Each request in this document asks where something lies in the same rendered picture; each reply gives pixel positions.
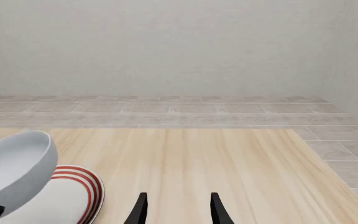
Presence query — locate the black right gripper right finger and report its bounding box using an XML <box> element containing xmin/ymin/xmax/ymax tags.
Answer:
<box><xmin>210</xmin><ymin>192</ymin><xmax>236</xmax><ymax>224</ymax></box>

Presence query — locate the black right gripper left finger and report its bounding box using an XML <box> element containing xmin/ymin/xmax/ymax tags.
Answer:
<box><xmin>123</xmin><ymin>192</ymin><xmax>148</xmax><ymax>224</ymax></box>

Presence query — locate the white bowl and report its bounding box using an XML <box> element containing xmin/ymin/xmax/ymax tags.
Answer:
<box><xmin>0</xmin><ymin>130</ymin><xmax>58</xmax><ymax>207</ymax></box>

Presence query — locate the white plate with red rings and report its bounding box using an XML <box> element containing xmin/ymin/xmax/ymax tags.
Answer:
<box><xmin>0</xmin><ymin>164</ymin><xmax>106</xmax><ymax>224</ymax></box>

